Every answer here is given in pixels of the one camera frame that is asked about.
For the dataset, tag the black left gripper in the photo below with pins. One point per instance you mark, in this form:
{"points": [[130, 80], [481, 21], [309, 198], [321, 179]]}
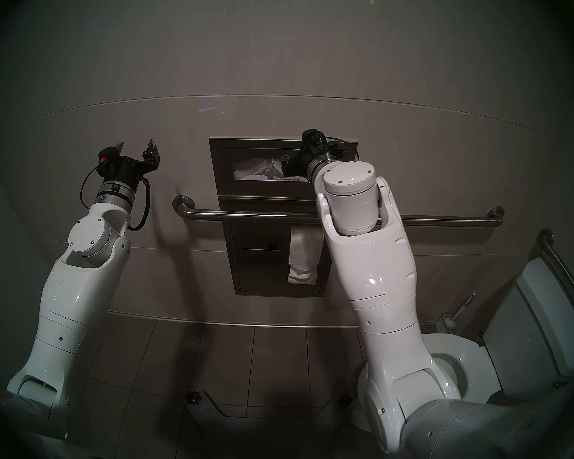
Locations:
{"points": [[124, 169]]}

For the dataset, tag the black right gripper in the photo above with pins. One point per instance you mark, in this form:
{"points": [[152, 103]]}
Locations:
{"points": [[306, 160]]}

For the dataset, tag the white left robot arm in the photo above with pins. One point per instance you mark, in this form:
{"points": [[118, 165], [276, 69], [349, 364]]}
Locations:
{"points": [[76, 290]]}

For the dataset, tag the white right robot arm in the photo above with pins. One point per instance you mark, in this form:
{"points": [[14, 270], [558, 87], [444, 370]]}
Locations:
{"points": [[373, 281]]}

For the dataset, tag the white toilet paper roll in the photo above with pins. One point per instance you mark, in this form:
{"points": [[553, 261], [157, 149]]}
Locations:
{"points": [[300, 252]]}

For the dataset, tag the white toilet brush with holder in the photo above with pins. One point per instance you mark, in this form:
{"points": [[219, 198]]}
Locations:
{"points": [[447, 322]]}

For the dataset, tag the white toilet with tank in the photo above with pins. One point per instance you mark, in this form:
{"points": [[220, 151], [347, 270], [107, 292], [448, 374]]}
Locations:
{"points": [[540, 338]]}

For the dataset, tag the long steel grab bar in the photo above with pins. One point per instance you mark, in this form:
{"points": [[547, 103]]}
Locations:
{"points": [[248, 215]]}

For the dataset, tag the stainless steel recessed dispenser unit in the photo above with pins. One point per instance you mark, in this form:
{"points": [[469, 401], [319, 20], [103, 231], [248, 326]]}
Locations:
{"points": [[263, 267]]}

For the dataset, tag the black star knob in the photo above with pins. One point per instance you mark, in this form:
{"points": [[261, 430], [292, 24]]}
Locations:
{"points": [[192, 397], [345, 398]]}

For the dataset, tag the short steel grab bar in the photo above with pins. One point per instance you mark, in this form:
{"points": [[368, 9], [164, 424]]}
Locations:
{"points": [[562, 271]]}

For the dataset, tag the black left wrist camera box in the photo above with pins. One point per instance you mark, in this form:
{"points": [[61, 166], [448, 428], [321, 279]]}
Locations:
{"points": [[104, 160]]}

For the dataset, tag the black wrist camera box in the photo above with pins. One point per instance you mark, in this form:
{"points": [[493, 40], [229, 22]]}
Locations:
{"points": [[312, 136], [104, 160]]}

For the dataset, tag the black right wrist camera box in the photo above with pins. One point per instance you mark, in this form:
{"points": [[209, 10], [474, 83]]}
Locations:
{"points": [[312, 136]]}

